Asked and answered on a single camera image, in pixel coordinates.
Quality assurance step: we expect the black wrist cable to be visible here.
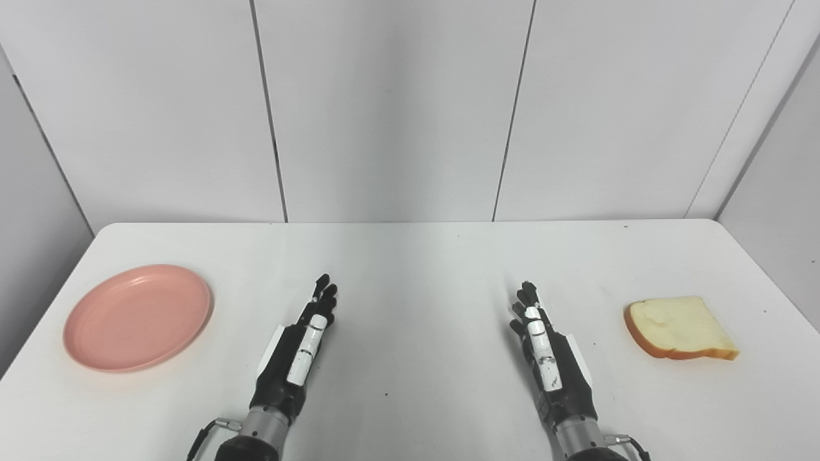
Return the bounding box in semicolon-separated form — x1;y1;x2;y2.
187;417;243;461
605;434;652;461

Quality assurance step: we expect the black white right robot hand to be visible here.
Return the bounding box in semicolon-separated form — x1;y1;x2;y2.
509;280;600;426

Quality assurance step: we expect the pink round plate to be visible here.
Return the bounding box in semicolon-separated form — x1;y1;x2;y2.
63;264;214;373

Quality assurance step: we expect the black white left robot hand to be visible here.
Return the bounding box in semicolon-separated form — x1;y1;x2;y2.
250;274;339;423

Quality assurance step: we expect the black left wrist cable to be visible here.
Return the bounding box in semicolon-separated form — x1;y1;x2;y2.
187;417;243;461

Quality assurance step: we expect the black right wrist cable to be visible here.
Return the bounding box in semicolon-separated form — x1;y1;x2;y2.
605;434;652;461

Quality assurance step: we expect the slice of white bread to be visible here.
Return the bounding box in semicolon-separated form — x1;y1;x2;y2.
624;296;740;361

